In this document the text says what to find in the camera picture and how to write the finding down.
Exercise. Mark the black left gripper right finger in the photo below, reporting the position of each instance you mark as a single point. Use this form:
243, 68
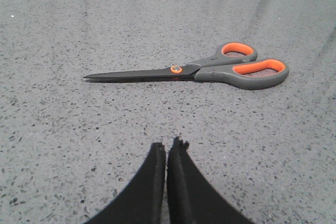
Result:
191, 198

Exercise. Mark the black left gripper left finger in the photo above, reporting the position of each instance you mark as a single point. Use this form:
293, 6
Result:
141, 199

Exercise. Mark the grey orange handled scissors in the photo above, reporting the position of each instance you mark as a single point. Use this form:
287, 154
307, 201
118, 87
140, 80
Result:
233, 63

